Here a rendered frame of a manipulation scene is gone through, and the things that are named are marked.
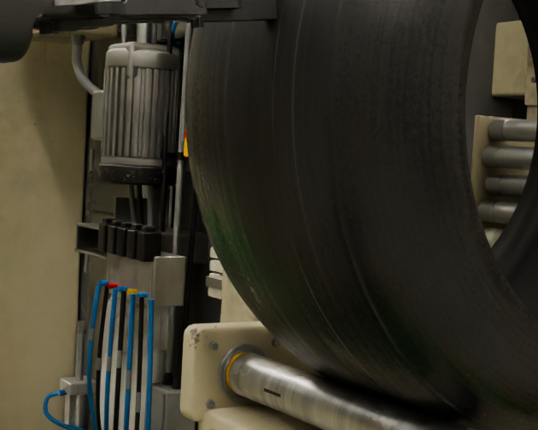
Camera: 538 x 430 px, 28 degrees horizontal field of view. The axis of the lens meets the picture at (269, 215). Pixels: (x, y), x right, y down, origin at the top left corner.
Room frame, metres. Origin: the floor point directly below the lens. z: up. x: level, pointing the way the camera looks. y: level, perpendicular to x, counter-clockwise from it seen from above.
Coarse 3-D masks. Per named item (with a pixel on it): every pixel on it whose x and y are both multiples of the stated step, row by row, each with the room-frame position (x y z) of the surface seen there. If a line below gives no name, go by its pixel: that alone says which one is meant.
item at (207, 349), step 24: (192, 336) 1.08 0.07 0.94; (216, 336) 1.09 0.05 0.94; (240, 336) 1.10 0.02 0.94; (264, 336) 1.12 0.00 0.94; (192, 360) 1.08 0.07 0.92; (216, 360) 1.09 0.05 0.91; (288, 360) 1.13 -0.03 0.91; (192, 384) 1.07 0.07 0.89; (216, 384) 1.09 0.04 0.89; (192, 408) 1.07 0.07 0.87; (216, 408) 1.09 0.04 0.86
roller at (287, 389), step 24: (240, 360) 1.08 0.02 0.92; (264, 360) 1.06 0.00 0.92; (240, 384) 1.07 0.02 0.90; (264, 384) 1.03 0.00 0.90; (288, 384) 1.00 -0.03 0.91; (312, 384) 0.98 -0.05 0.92; (336, 384) 0.96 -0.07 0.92; (288, 408) 1.00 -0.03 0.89; (312, 408) 0.96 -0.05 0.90; (336, 408) 0.93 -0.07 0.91; (360, 408) 0.91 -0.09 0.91; (384, 408) 0.89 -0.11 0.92; (408, 408) 0.88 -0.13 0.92
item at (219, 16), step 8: (248, 0) 0.80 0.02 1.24; (256, 0) 0.80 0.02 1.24; (264, 0) 0.80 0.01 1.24; (272, 0) 0.81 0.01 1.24; (248, 8) 0.80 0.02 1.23; (256, 8) 0.80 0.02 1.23; (264, 8) 0.80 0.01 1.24; (272, 8) 0.81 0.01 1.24; (208, 16) 0.78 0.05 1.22; (216, 16) 0.78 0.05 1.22; (224, 16) 0.79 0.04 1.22; (232, 16) 0.79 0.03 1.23; (240, 16) 0.79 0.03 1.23; (248, 16) 0.80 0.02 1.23; (256, 16) 0.80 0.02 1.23; (264, 16) 0.81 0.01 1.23; (272, 16) 0.81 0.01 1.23
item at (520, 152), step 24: (480, 120) 1.47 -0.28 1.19; (504, 120) 1.46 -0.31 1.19; (528, 120) 1.42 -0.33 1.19; (480, 144) 1.47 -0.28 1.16; (504, 144) 1.49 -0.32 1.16; (528, 144) 1.52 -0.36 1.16; (480, 168) 1.47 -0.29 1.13; (504, 168) 1.50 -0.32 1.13; (528, 168) 1.40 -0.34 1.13; (480, 192) 1.47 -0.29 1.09; (504, 192) 1.44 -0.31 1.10; (480, 216) 1.46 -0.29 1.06; (504, 216) 1.42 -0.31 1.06
